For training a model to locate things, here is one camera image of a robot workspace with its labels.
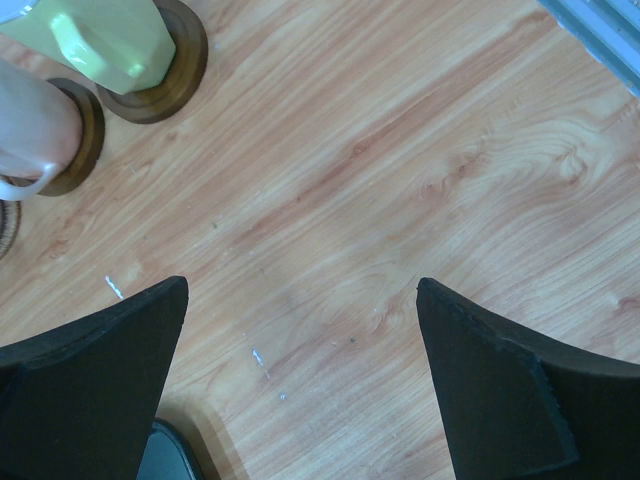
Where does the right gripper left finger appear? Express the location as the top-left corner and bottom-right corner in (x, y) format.
(1, 276), (189, 479)

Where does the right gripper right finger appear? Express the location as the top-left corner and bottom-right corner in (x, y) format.
(416, 278), (639, 479)

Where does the woven coaster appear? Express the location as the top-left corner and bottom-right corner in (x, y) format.
(0, 200), (21, 259)

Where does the brown coaster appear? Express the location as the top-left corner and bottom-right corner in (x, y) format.
(40, 77), (105, 197)
(97, 1), (209, 124)

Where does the pink mug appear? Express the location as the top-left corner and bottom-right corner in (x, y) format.
(1, 60), (83, 201)

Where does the pale green mug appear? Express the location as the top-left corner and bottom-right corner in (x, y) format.
(1, 0), (176, 95)

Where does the black serving tray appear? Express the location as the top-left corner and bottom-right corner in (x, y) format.
(136, 418), (205, 480)

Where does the aluminium frame post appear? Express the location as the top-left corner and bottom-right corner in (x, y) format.
(539, 0), (639, 97)

